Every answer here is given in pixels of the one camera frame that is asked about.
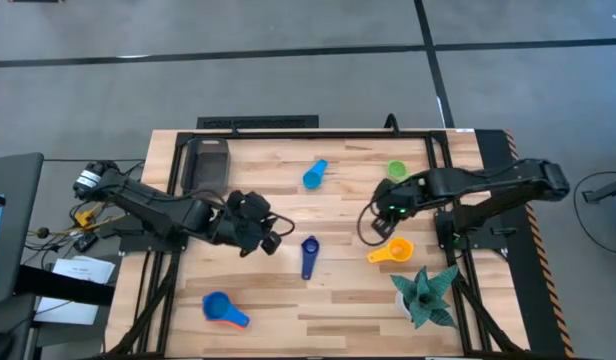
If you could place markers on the white plant pot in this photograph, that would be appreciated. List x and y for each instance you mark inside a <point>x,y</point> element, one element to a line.
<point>402,306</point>

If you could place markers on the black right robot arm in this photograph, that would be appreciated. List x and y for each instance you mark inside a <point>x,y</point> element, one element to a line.
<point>488,182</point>

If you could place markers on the black hazard-striped mat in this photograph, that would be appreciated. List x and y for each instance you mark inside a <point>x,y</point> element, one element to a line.
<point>528,300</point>

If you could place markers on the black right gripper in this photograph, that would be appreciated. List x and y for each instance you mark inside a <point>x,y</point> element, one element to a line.
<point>383,227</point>

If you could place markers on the grey plastic basket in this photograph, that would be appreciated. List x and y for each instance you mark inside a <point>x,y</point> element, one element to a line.
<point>206,165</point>

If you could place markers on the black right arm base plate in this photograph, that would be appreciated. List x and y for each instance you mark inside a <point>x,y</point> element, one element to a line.
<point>480,241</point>

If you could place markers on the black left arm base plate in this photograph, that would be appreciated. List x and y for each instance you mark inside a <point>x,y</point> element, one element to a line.
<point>153,244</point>

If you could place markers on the green artificial plant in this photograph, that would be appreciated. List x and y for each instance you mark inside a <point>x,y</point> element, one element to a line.
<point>425,295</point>

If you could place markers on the teal measuring cup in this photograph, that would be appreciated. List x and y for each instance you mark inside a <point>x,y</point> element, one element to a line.
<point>313,177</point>

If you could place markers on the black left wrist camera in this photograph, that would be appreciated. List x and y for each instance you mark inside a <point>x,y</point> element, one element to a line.
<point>255,205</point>

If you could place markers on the grey tripod leg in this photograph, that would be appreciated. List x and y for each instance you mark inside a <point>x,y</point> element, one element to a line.
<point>608,190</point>

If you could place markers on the green measuring cup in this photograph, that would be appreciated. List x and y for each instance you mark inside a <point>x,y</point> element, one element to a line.
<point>397,170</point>

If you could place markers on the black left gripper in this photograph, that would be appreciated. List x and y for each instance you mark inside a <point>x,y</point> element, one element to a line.
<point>238,232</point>

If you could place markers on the black floor grate strip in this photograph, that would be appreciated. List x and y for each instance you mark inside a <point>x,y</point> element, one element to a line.
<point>258,121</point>

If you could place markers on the white paper sheet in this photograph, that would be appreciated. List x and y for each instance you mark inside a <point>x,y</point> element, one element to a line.
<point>88,267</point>
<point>63,312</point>

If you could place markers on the yellow measuring cup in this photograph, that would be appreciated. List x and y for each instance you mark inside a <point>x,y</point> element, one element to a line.
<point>395,250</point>

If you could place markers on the small purple measuring cup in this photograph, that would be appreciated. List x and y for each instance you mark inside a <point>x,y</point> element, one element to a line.
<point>309,250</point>

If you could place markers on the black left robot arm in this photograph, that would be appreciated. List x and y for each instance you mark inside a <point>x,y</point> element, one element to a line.
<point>153,207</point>

